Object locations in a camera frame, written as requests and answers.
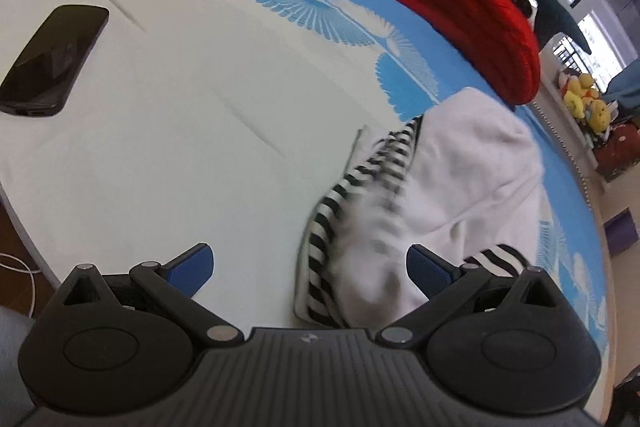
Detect person's jeans leg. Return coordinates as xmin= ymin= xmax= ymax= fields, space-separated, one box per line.
xmin=0 ymin=307 xmax=37 ymax=427

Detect white charger cable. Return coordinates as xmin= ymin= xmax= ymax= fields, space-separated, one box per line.
xmin=0 ymin=251 xmax=40 ymax=320

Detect yellow plush toy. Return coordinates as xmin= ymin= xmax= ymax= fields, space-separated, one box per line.
xmin=582 ymin=99 xmax=614 ymax=134
xmin=562 ymin=74 xmax=599 ymax=118

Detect purple box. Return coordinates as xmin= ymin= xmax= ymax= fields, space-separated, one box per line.
xmin=604 ymin=212 xmax=640 ymax=255

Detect red folded blanket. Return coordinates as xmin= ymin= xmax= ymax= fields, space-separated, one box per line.
xmin=387 ymin=0 xmax=543 ymax=105

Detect black smartphone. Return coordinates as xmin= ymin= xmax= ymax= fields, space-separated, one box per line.
xmin=0 ymin=5 xmax=110 ymax=118

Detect blue patterned bed sheet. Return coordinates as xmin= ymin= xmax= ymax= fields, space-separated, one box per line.
xmin=0 ymin=0 xmax=611 ymax=388

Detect black white striped hoodie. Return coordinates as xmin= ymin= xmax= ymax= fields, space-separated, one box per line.
xmin=294 ymin=87 xmax=546 ymax=328

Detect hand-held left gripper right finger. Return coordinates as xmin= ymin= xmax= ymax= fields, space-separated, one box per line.
xmin=375 ymin=243 xmax=573 ymax=350

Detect dark red cushion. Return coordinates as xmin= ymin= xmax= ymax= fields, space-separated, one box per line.
xmin=592 ymin=122 xmax=640 ymax=180

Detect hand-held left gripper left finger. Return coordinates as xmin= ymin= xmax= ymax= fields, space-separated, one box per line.
xmin=47 ymin=243 xmax=248 ymax=348

